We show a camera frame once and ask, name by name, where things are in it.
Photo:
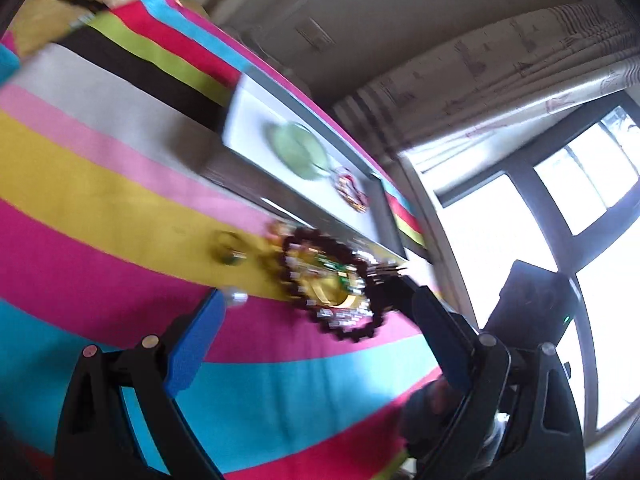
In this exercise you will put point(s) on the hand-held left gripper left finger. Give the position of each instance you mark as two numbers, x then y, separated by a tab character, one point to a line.
196	342

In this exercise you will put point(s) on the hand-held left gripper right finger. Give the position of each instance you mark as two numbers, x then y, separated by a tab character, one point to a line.
445	340

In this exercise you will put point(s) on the pearl pendant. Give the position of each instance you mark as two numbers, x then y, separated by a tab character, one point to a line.
235	295

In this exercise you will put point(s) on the white rectangular tray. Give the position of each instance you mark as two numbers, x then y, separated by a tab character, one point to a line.
250	115

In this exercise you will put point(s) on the person's right hand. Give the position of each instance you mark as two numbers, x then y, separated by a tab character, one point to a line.
425	412

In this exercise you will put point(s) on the colourful striped blanket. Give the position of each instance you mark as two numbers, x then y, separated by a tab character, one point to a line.
100	170

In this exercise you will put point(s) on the green jade bangle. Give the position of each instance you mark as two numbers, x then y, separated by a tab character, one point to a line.
297	152

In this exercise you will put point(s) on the patterned curtain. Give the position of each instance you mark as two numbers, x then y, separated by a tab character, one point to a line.
500	60

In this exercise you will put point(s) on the dark window frame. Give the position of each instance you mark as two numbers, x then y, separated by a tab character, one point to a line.
555	205

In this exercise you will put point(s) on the wall outlet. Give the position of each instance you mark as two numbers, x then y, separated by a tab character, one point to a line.
312	33

